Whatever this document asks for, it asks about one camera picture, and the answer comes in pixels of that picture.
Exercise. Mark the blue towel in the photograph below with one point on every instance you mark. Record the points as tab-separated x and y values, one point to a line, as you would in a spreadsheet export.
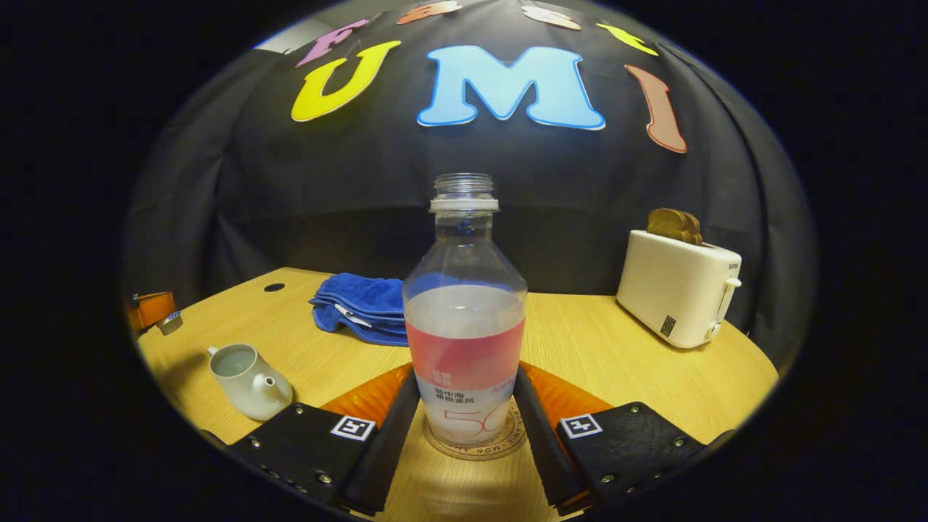
362	304

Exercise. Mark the clear water bottle pink label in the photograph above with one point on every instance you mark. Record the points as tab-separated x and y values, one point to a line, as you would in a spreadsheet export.
464	341

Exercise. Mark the brown bread slice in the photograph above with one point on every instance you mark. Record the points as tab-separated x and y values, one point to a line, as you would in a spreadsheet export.
674	225

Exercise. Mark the round cork coaster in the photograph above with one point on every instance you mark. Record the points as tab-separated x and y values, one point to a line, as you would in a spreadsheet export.
464	454

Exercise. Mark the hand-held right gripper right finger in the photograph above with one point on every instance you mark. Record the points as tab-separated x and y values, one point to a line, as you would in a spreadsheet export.
540	442

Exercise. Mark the white toaster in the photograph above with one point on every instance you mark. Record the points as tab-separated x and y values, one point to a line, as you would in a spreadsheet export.
674	290

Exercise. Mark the white teacup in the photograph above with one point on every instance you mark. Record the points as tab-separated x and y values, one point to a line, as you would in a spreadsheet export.
246	388

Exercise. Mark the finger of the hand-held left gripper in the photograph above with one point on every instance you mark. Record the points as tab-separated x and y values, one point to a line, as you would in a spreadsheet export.
151	309

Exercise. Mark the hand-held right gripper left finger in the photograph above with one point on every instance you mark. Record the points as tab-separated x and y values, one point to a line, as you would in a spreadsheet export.
388	442

